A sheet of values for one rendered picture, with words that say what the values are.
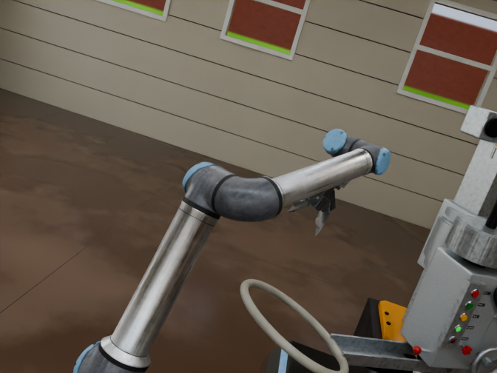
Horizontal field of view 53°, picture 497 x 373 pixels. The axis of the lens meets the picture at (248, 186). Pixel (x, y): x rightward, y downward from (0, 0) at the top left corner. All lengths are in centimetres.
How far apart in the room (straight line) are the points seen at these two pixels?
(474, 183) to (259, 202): 178
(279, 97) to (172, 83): 177
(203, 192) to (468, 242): 107
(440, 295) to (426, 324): 14
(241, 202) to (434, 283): 109
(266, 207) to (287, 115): 684
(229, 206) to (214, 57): 702
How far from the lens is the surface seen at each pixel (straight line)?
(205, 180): 134
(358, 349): 214
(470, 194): 290
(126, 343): 144
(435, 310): 213
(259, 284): 198
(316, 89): 804
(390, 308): 329
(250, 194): 128
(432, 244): 293
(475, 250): 201
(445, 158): 836
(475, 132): 283
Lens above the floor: 210
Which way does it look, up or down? 16 degrees down
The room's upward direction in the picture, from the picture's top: 17 degrees clockwise
